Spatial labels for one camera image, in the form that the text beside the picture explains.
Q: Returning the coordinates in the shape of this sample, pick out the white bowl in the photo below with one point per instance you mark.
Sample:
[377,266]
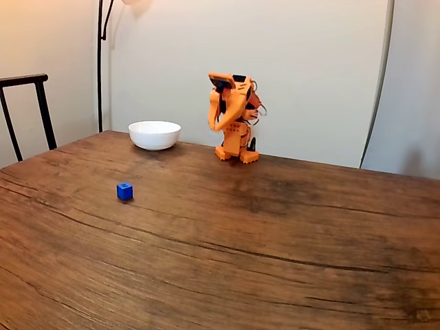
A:
[154,135]

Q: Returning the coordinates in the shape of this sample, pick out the blue cube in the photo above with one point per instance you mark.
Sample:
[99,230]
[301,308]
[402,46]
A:
[124,191]

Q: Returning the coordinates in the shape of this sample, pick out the orange camera mount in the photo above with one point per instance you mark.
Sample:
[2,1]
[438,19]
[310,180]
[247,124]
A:
[220,78]

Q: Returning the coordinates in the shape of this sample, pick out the black chair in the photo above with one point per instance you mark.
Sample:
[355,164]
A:
[41,103]

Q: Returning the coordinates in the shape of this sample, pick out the black floor lamp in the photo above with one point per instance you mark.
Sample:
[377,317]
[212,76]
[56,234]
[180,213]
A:
[99,86]

